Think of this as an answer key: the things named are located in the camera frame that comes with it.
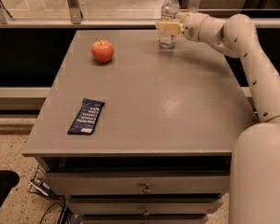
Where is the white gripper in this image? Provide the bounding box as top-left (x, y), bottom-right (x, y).
top-left (156, 11), bottom-right (208, 42)

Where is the clear plastic water bottle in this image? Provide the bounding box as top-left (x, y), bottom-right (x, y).
top-left (159, 0), bottom-right (180, 49)

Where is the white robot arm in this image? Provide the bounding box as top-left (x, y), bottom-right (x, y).
top-left (156, 12), bottom-right (280, 224)

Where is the blue rxbar wrapper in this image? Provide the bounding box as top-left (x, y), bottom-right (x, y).
top-left (67, 98), bottom-right (105, 135)

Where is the red apple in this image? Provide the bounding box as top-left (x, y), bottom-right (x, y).
top-left (91, 40), bottom-right (114, 63)

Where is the grey drawer cabinet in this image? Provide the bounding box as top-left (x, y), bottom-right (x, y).
top-left (23, 30), bottom-right (254, 224)

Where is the metal window railing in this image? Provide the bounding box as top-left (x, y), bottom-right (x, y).
top-left (0, 0), bottom-right (280, 28)

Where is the top grey drawer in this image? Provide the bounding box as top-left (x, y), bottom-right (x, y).
top-left (43, 172), bottom-right (230, 196)

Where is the grey drawer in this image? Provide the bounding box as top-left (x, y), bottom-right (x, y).
top-left (67, 198), bottom-right (223, 216)
top-left (43, 172), bottom-right (230, 196)

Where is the middle grey drawer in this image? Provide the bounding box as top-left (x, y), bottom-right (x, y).
top-left (67, 198), bottom-right (223, 216)

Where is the small blue device on floor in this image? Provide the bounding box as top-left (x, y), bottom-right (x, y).
top-left (29, 177), bottom-right (52, 196)

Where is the black floor cable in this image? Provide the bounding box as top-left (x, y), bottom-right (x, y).
top-left (38, 202), bottom-right (69, 224)

